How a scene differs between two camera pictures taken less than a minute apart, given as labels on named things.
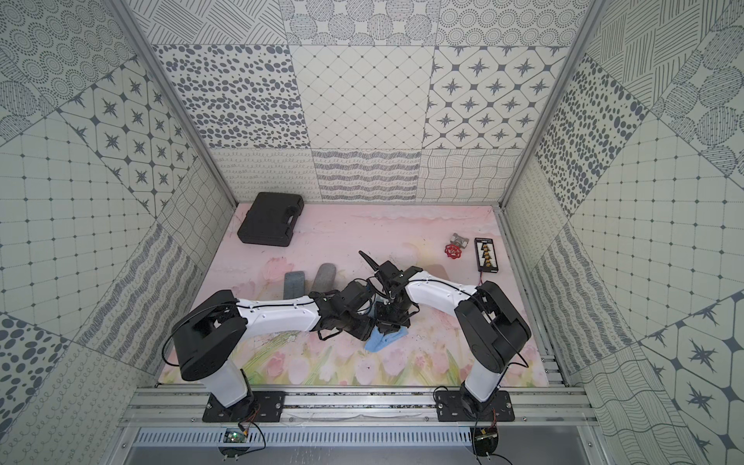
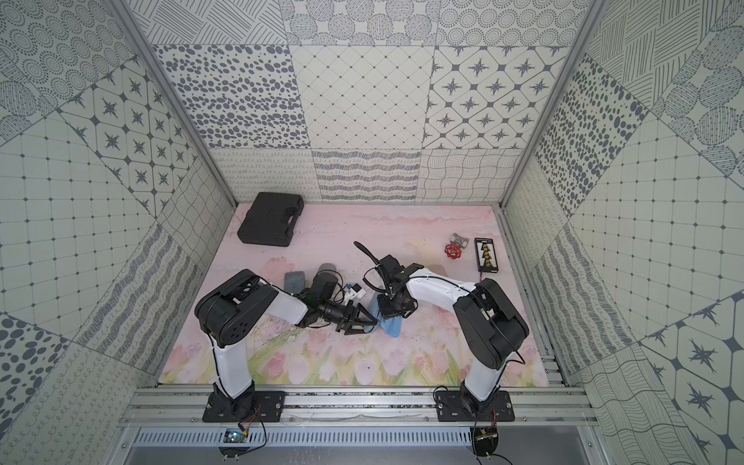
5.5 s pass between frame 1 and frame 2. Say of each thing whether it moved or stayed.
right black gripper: stayed
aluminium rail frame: stayed
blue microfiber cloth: moved
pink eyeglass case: stayed
